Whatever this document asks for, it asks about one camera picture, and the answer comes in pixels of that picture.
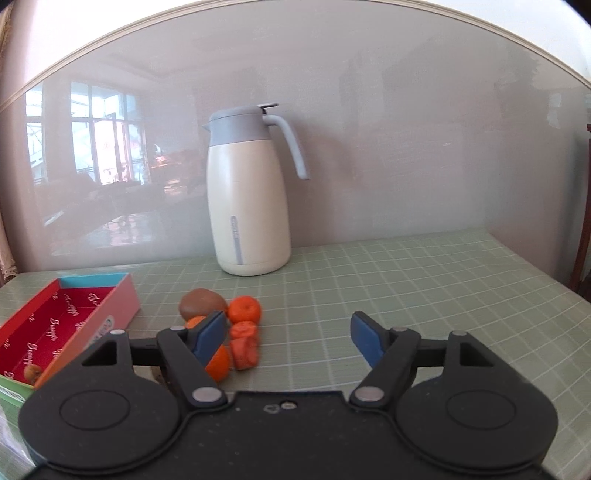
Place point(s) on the beige lace curtain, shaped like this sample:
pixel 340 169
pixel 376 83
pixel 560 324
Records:
pixel 4 249

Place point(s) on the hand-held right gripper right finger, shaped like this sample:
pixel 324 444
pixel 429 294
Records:
pixel 367 339

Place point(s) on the green checked tablecloth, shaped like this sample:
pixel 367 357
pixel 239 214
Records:
pixel 415 286

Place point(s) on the brown kiwi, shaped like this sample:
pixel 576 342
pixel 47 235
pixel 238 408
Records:
pixel 33 373
pixel 203 302

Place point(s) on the brown wooden chair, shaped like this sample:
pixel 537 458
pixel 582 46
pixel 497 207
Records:
pixel 582 230

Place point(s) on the cream and grey thermos jug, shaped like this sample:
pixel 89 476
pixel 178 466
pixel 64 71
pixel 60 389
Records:
pixel 249 207

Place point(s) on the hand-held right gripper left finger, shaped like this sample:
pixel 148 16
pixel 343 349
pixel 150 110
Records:
pixel 210 334

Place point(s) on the pink and red cardboard box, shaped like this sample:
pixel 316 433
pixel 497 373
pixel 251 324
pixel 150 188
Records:
pixel 111 304

